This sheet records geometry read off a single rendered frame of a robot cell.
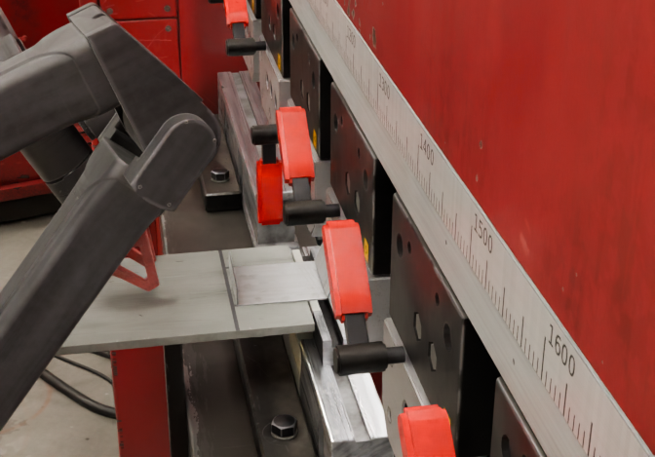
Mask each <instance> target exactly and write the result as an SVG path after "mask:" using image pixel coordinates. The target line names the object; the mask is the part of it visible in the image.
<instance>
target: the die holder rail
mask: <svg viewBox="0 0 655 457"><path fill-rule="evenodd" d="M217 88H218V114H219V120H220V121H221V123H222V127H223V129H224V133H225V136H226V140H227V143H228V147H229V150H230V154H231V157H232V161H233V164H234V168H235V171H236V175H237V177H238V181H239V184H240V188H241V191H242V206H243V210H244V213H245V217H246V220H247V224H248V227H249V230H250V236H251V240H252V243H253V247H254V248H261V247H272V246H285V245H288V246H289V248H291V249H298V248H299V243H298V240H297V238H296V236H295V226H287V225H286V224H285V223H284V218H283V221H282V222H280V224H274V225H261V223H258V221H257V195H256V162H257V161H259V159H260V158H262V155H261V145H253V144H252V143H251V138H250V127H252V126H253V125H269V124H268V122H267V119H266V116H265V114H264V111H263V109H262V102H261V94H260V90H259V87H258V86H257V83H256V82H253V81H252V80H251V77H250V74H249V71H239V72H236V73H231V72H217ZM285 202H293V194H292V187H291V186H289V184H288V183H285V181H284V176H283V205H284V204H285Z"/></svg>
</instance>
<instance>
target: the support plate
mask: <svg viewBox="0 0 655 457"><path fill-rule="evenodd" d="M229 251H230V252H231V257H232V262H233V267H241V266H253V265H266V264H280V263H292V262H293V259H292V256H291V253H290V250H289V246H288V245H285V246H272V247H261V248H237V249H226V250H223V251H222V254H223V259H224V263H225V267H229ZM155 256H156V261H155V267H156V271H157V275H158V279H159V286H157V287H155V288H154V289H152V290H150V291H146V290H144V289H142V288H140V287H138V286H135V285H133V284H131V283H129V282H127V281H124V280H122V279H120V278H117V277H115V276H111V278H110V279H109V280H108V282H107V283H106V285H105V286H104V287H103V289H102V290H101V292H100V293H99V294H98V296H97V297H96V299H95V300H94V302H93V303H92V305H91V306H90V307H89V309H88V310H87V312H86V313H85V314H84V316H83V317H82V319H81V320H80V321H79V323H77V325H76V326H75V327H74V329H73V330H72V332H71V333H70V334H69V336H68V337H67V339H66V340H65V341H64V343H63V344H62V346H61V347H60V348H59V350H58V352H57V353H56V354H55V356H60V355H71V354H82V353H91V352H102V351H113V350H124V349H133V348H144V347H155V346H165V345H175V344H186V343H196V342H207V341H217V340H228V339H238V338H249V337H259V336H269V335H280V334H291V333H301V332H311V331H315V323H314V320H313V317H312V314H311V311H310V308H309V305H308V302H307V301H300V302H289V303H276V304H264V305H252V306H240V307H235V311H236V315H237V320H238V324H239V328H240V330H238V331H236V328H235V324H234V320H233V315H232V311H231V306H230V302H229V297H228V293H227V288H226V283H225V280H224V275H223V271H222V266H221V262H220V257H219V253H218V250H214V251H201V252H189V253H177V254H165V255H155ZM120 265H121V266H123V267H125V268H127V269H128V270H130V271H132V272H134V273H136V274H137V275H139V276H141V277H143V278H146V277H147V274H146V270H145V267H144V266H142V265H140V264H139V263H137V262H135V261H134V260H132V259H130V258H124V259H123V261H122V262H121V264H120Z"/></svg>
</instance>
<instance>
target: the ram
mask: <svg viewBox="0 0 655 457"><path fill-rule="evenodd" d="M289 1H290V3H291V5H292V7H293V8H294V10H295V12H296V14H297V15H298V17H299V19H300V21H301V23H302V24H303V26H304V28H305V30H306V31H307V33H308V35H309V37H310V38H311V40H312V42H313V44H314V45H315V47H316V49H317V51H318V53H319V54H320V56H321V58H322V60H323V61H324V63H325V65H326V67H327V69H328V71H329V73H330V75H331V76H332V78H333V80H334V82H335V83H336V85H337V87H338V89H339V90H340V91H341V93H342V95H343V96H344V98H345V100H346V102H347V104H348V105H349V107H350V109H351V111H352V112H353V114H354V116H355V118H356V119H357V121H358V123H359V125H360V127H361V128H362V130H363V132H364V134H365V135H366V138H367V140H368V141H369V143H370V145H371V147H372V148H373V150H374V152H375V154H376V156H377V157H378V159H379V161H380V163H381V164H382V166H383V168H384V170H385V171H386V172H387V174H388V176H389V177H390V179H391V181H392V183H393V185H394V186H395V188H396V190H397V192H398V193H399V195H400V197H401V199H402V200H403V202H404V204H405V207H406V208H407V210H408V212H409V214H410V215H411V217H412V219H413V221H414V222H415V224H416V226H417V228H418V229H419V231H420V233H421V235H422V237H423V238H424V240H425V242H426V244H427V245H428V247H429V249H430V251H431V252H432V253H433V255H434V257H435V259H436V260H437V262H438V264H439V266H440V267H441V269H442V271H443V273H444V275H445V277H446V279H447V280H448V282H449V284H450V286H451V288H452V289H453V291H454V293H455V295H456V296H457V298H458V300H459V302H460V303H461V305H462V307H463V309H464V310H465V312H466V314H467V316H468V318H469V319H470V321H471V323H472V325H473V326H474V328H475V330H476V332H477V333H478V335H479V337H480V339H481V341H482V343H483V345H484V347H485V348H486V350H487V351H488V353H489V354H490V356H491V358H492V360H493V361H494V363H495V365H496V367H497V369H498V370H499V372H500V374H501V376H502V377H503V379H504V381H505V383H506V384H507V386H508V388H509V390H510V392H511V393H512V395H513V397H514V399H515V400H516V402H517V404H518V406H519V407H520V410H521V412H522V413H523V415H524V417H525V419H526V421H527V422H528V424H529V426H530V428H531V429H532V431H533V433H534V435H535V436H536V437H537V439H538V441H539V442H540V444H541V446H542V448H543V450H544V451H545V453H546V455H547V457H589V456H588V455H587V453H586V452H585V450H584V448H583V447H582V445H581V443H580V442H579V440H578V439H577V437H576V436H575V435H574V433H573V431H572V430H571V428H570V427H569V425H568V423H567V422H566V420H565V418H564V417H563V415H562V414H561V412H560V410H559V408H558V407H557V405H556V403H555V402H554V400H553V398H552V397H551V395H550V394H549V392H548V390H547V389H546V387H545V385H544V384H543V382H542V381H541V379H540V377H539V376H538V374H537V372H536V371H535V369H534V368H533V366H532V364H531V363H530V361H529V359H528V358H527V356H526V355H525V353H524V351H523V350H522V348H521V346H520V344H519V343H518V341H517V339H516V338H515V336H514V334H513V333H512V331H511V330H510V329H509V327H508V326H507V324H506V322H505V321H504V319H503V318H502V316H501V314H500V313H499V311H498V310H497V308H496V306H495V305H494V303H493V301H492V300H491V298H490V297H489V295H488V293H487V292H486V290H485V288H484V287H483V285H482V283H481V281H480V280H479V278H478V276H477V275H476V273H475V272H474V270H473V268H472V267H471V265H470V263H469V262H468V260H467V259H466V257H465V255H464V254H463V252H462V250H461V249H460V247H459V246H458V244H457V243H456V242H455V240H454V238H453V237H452V235H451V234H450V232H449V230H448V229H447V227H446V226H445V224H444V222H443V220H442V218H441V217H440V215H439V214H438V212H437V210H436V209H435V207H434V205H433V204H432V202H431V201H430V199H429V197H428V196H427V194H426V192H425V191H424V189H423V188H422V186H421V184H420V183H419V181H418V179H417V178H416V176H415V175H414V173H413V171H412V170H411V168H410V166H409V165H408V163H407V162H406V160H405V158H404V156H403V154H402V153H401V151H400V150H399V148H398V146H397V145H396V143H395V141H394V140H393V138H392V137H391V136H390V134H389V133H388V131H387V130H386V128H385V126H384V125H383V123H382V121H381V120H380V118H379V117H378V115H377V113H376V112H375V110H374V108H373V107H372V105H371V104H370V102H369V100H368V99H367V97H366V95H365V93H364V92H363V90H362V88H361V87H360V85H359V83H358V82H357V80H356V79H355V77H354V75H353V74H352V72H351V70H350V69H349V67H348V66H347V64H346V62H345V61H344V59H343V57H342V56H341V54H340V53H339V52H338V50H337V49H336V47H335V45H334V44H333V42H332V41H331V39H330V37H329V36H328V34H327V32H326V30H325V29H324V27H323V25H322V24H321V22H320V21H319V19H318V17H317V16H316V14H315V12H314V11H313V9H312V8H311V6H310V4H309V3H308V1H307V0H289ZM334 2H335V3H336V5H337V6H338V8H339V9H340V11H341V12H342V14H343V15H344V16H345V18H346V19H347V20H348V21H349V23H350V24H351V26H352V27H353V29H354V30H355V31H356V33H357V34H358V36H359V37H360V39H361V40H362V42H363V43H364V44H365V46H366V48H367V49H368V51H369V52H370V54H371V55H372V57H373V58H374V59H375V61H376V62H377V64H378V65H379V67H380V68H381V70H382V71H383V72H384V74H385V75H386V77H387V78H388V80H389V81H390V83H391V84H392V86H393V87H394V88H395V90H396V91H397V93H398V94H399V96H400V97H401V99H402V100H403V101H404V103H405V105H406V106H407V108H408V109H409V111H410V112H411V114H412V115H413V116H414V118H415V119H416V121H417V122H418V124H419V125H420V127H421V128H422V129H423V131H424V132H425V134H426V135H427V136H428V137H429V139H430V140H431V142H432V143H433V144H434V146H435V147H436V149H437V150H438V152H439V153H440V155H441V156H442V158H443V159H444V161H445V162H446V164H447V165H448V167H449V168H450V170H451V171H452V172H453V174H454V175H455V177H456V178H457V180H458V181H459V183H460V184H461V186H462V187H463V188H464V190H465V191H466V193H467V194H468V196H469V197H470V199H471V200H472V201H473V203H474V204H475V206H476V207H477V209H478V210H479V212H480V213H481V215H482V216H483V218H484V219H485V221H486V222H487V224H488V225H489V227H490V228H491V229H492V231H493V232H494V234H495V235H496V237H497V238H498V240H499V241H500V243H501V244H502V245H503V247H504V248H505V250H506V251H507V252H508V253H509V255H510V256H511V258H512V259H513V260H514V262H515V263H516V265H517V266H518V268H519V269H520V271H521V272H522V274H523V275H524V277H525V278H526V280H527V281H528V283H529V284H530V286H531V287H532V288H533V290H534V291H535V293H536V294H537V296H538V297H539V299H540V300H541V301H542V303H543V304H544V306H545V307H546V309H547V310H548V312H549V313H550V315H551V316H552V317H553V319H554V320H555V322H556V323H557V325H558V326H559V328H560V329H561V331H562V332H563V334H564V335H565V337H566V338H567V340H568V341H569V343H570V344H571V345H572V347H573V348H574V350H575V351H576V353H577V354H578V356H579V357H580V358H581V360H582V361H583V363H584V364H585V366H586V367H587V368H588V369H589V371H590V372H591V373H592V375H593V376H594V378H595V379H596V381H597V383H598V384H599V386H600V387H601V388H602V390H603V391H604V393H605V394H606V396H607V397H608V399H609V400H610V401H611V403H612V404H613V406H614V407H615V409H616V410H617V412H618V413H619V415H620V416H621V417H622V419H623V420H624V422H625V423H626V425H627V426H628V428H629V429H630V430H631V432H632V433H633V435H634V436H635V438H636V440H637V441H638V443H639V444H640V445H641V447H642V448H643V450H644V451H645V453H646V454H647V456H648V457H655V0H334Z"/></svg>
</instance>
